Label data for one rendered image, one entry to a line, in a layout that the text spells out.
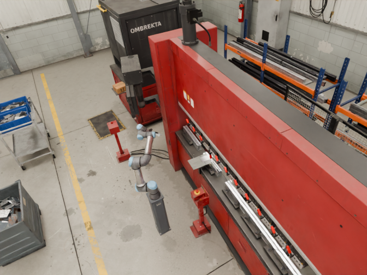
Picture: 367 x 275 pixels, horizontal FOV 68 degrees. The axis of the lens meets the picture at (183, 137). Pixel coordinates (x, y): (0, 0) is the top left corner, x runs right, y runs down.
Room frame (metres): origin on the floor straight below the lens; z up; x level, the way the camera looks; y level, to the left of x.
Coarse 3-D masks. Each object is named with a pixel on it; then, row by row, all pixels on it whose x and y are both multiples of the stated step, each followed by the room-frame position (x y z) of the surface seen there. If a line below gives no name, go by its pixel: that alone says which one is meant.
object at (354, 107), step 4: (352, 104) 2.60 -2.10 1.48; (356, 104) 2.61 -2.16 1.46; (352, 108) 2.56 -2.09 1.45; (356, 108) 2.52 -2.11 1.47; (360, 108) 2.50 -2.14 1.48; (364, 108) 2.52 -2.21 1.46; (356, 112) 2.50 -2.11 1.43; (360, 112) 2.46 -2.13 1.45; (364, 112) 2.43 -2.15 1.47; (360, 116) 2.44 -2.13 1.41; (364, 116) 2.41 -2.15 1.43
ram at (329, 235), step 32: (192, 96) 2.74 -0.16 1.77; (224, 128) 2.04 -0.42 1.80; (256, 128) 1.60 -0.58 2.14; (224, 160) 2.03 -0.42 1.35; (256, 160) 1.55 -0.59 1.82; (288, 160) 1.25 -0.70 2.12; (256, 192) 1.50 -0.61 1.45; (288, 192) 1.18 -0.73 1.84; (320, 192) 0.97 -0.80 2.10; (288, 224) 1.11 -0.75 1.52; (320, 224) 0.90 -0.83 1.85; (352, 224) 0.75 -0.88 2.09; (320, 256) 0.81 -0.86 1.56; (352, 256) 0.67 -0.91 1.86
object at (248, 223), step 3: (243, 216) 1.60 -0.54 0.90; (246, 216) 1.60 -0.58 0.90; (243, 219) 1.57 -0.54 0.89; (246, 219) 1.56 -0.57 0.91; (249, 219) 1.56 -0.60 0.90; (246, 222) 1.53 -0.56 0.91; (249, 222) 1.52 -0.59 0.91; (249, 225) 1.49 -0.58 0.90; (252, 225) 1.48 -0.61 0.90; (249, 228) 1.47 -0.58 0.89; (252, 228) 1.45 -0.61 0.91; (255, 228) 1.45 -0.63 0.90; (252, 231) 1.42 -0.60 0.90; (255, 231) 1.41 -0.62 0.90; (255, 234) 1.38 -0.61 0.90; (258, 234) 1.38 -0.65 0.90; (258, 237) 1.34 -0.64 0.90
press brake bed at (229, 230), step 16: (192, 176) 2.70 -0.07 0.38; (208, 192) 2.20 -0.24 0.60; (208, 208) 2.32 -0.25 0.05; (224, 208) 1.82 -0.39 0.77; (224, 224) 1.80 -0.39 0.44; (224, 240) 1.81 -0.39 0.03; (240, 240) 1.48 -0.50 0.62; (240, 256) 1.50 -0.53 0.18; (256, 256) 1.22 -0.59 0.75; (256, 272) 1.18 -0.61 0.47
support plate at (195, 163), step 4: (200, 156) 2.49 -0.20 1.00; (188, 160) 2.44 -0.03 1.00; (192, 160) 2.43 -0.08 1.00; (196, 160) 2.42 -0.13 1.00; (200, 160) 2.41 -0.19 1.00; (208, 160) 2.40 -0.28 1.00; (192, 164) 2.36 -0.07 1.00; (196, 164) 2.35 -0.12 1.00; (200, 164) 2.35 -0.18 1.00; (204, 164) 2.34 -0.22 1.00; (192, 168) 2.30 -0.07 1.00; (196, 168) 2.29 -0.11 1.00
